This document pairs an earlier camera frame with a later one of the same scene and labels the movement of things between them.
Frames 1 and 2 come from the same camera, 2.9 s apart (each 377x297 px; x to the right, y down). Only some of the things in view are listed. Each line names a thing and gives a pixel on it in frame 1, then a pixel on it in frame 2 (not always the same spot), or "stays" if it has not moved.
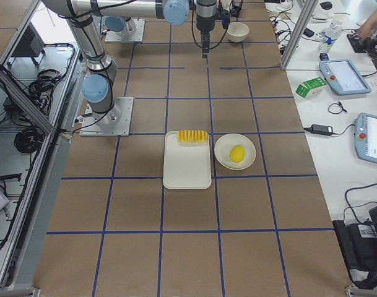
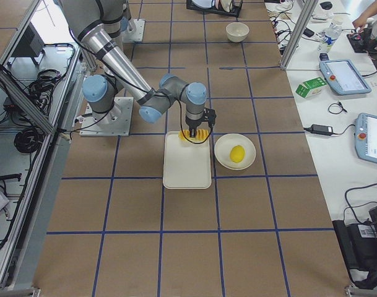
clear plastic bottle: x=332 y=34 stays
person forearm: x=369 y=25 to x=376 y=7
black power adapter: x=322 y=129 stays
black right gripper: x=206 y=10 to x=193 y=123
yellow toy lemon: x=237 y=153 stays
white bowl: x=237 y=31 stays
